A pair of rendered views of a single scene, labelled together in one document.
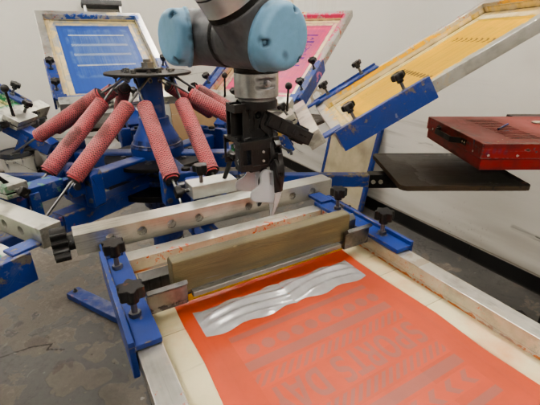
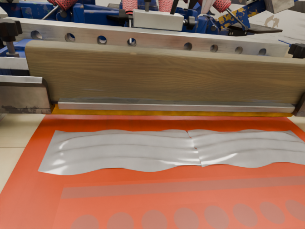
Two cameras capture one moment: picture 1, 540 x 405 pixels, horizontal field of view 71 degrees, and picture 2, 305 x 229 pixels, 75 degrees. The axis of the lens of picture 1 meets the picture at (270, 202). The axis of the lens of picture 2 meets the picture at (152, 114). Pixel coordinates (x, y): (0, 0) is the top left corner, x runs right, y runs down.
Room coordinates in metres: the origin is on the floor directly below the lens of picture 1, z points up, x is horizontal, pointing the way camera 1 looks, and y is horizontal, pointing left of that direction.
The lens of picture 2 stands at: (0.40, -0.04, 1.13)
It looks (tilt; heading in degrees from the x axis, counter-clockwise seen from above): 32 degrees down; 18
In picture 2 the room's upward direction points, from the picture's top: 7 degrees clockwise
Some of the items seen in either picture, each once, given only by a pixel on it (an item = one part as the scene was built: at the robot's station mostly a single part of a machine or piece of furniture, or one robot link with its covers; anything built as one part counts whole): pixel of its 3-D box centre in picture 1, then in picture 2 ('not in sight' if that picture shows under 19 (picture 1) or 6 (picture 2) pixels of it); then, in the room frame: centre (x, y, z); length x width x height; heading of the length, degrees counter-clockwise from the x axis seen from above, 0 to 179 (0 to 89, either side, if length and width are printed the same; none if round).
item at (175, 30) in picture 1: (207, 37); not in sight; (0.58, 0.09, 1.42); 0.11 x 0.11 x 0.08; 41
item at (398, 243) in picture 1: (357, 229); not in sight; (0.84, -0.22, 0.98); 0.30 x 0.05 x 0.07; 30
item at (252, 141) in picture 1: (253, 134); not in sight; (0.66, 0.03, 1.26); 0.09 x 0.08 x 0.12; 120
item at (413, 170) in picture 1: (330, 177); not in sight; (1.41, -0.24, 0.91); 1.34 x 0.40 x 0.08; 90
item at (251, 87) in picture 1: (257, 87); not in sight; (0.66, 0.02, 1.34); 0.08 x 0.08 x 0.05
